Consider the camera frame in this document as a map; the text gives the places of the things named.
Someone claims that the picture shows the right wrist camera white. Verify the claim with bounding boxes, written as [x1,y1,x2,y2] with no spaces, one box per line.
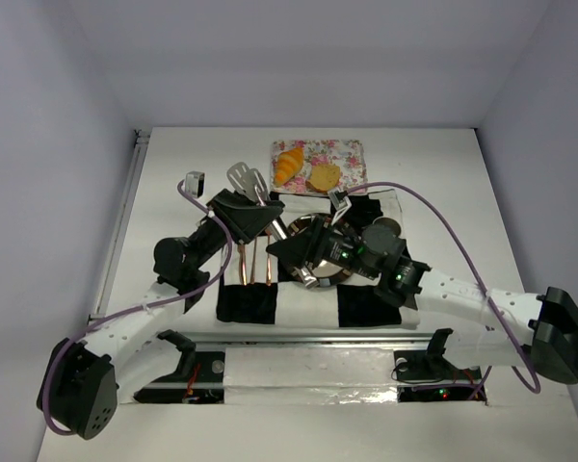
[328,188,352,226]

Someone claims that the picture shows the dark rimmed ceramic plate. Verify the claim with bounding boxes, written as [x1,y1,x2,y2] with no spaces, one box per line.
[288,213,358,288]

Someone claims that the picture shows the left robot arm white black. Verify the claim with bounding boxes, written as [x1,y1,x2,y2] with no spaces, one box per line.
[38,188,292,440]

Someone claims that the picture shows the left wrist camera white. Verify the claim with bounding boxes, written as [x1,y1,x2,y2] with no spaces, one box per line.
[184,170,205,198]

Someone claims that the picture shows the copper knife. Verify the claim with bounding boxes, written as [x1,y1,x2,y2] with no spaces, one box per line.
[238,244,249,286]

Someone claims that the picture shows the steel tongs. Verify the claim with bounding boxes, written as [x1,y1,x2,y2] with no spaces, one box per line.
[226,162,319,289]

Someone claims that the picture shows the brown bread slice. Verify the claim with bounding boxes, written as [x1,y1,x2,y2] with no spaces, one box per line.
[306,164,341,193]

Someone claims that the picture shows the steel cup with white sleeve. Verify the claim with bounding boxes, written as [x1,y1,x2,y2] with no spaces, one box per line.
[374,217,403,237]

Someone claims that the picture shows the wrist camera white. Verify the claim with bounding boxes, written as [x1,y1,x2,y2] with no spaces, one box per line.
[184,170,205,198]
[328,188,352,226]

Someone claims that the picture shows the orange striped croissant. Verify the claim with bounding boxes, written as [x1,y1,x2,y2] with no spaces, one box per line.
[274,147,304,187]

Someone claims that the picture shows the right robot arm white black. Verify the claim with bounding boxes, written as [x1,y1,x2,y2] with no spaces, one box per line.
[267,217,578,385]

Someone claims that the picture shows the copper fork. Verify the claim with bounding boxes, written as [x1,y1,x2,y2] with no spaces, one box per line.
[265,232,274,287]

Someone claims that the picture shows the floral tray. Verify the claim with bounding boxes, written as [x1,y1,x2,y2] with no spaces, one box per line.
[269,139,367,195]

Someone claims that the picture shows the aluminium rail frame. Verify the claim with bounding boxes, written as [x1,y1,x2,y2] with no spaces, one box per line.
[79,127,492,392]

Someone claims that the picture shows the copper spoon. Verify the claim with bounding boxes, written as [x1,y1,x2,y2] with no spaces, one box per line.
[249,238,259,285]

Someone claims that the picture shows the black white checkered cloth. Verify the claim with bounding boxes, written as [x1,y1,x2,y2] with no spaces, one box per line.
[216,189,420,329]

